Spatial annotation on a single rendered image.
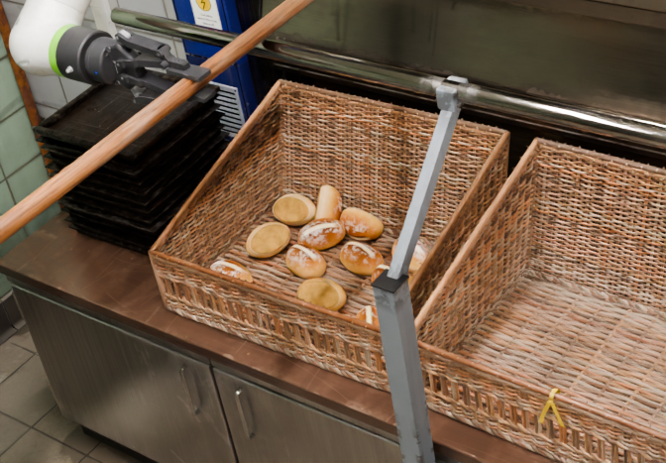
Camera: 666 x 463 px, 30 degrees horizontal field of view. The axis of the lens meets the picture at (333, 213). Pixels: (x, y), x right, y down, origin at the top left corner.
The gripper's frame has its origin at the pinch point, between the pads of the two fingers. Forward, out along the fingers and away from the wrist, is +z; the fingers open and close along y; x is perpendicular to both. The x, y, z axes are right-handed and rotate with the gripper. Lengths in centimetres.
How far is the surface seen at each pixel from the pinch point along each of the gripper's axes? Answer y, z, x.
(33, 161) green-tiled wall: 80, -123, -49
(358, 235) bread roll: 58, -3, -37
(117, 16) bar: 3.0, -33.3, -16.7
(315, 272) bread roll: 58, -4, -24
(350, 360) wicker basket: 57, 17, -5
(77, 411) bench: 104, -66, 0
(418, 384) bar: 46, 39, 4
